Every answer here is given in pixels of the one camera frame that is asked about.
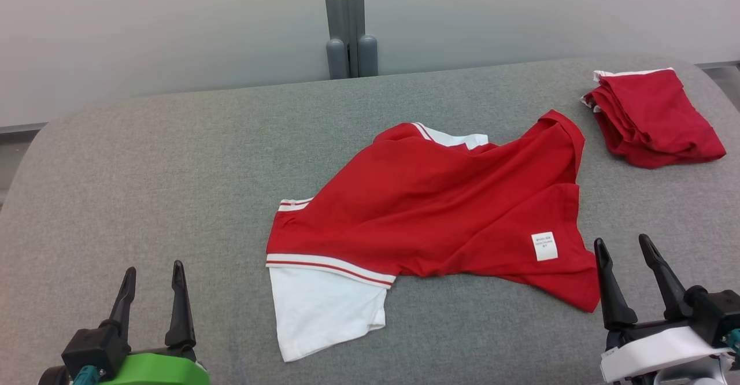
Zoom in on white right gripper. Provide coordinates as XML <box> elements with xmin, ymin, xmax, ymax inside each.
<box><xmin>594</xmin><ymin>234</ymin><xmax>731</xmax><ymax>384</ymax></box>

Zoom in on red white t-shirt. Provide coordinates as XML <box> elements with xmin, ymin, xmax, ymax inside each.
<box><xmin>266</xmin><ymin>109</ymin><xmax>601</xmax><ymax>362</ymax></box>

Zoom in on red shorts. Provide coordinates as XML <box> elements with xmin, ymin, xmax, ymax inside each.
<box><xmin>581</xmin><ymin>68</ymin><xmax>727</xmax><ymax>169</ymax></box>

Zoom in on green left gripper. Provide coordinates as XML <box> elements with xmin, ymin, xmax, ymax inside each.
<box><xmin>98</xmin><ymin>260</ymin><xmax>210</xmax><ymax>385</ymax></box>

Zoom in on grey double-foot partition post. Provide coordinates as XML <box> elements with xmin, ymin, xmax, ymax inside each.
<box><xmin>321</xmin><ymin>0</ymin><xmax>379</xmax><ymax>79</ymax></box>

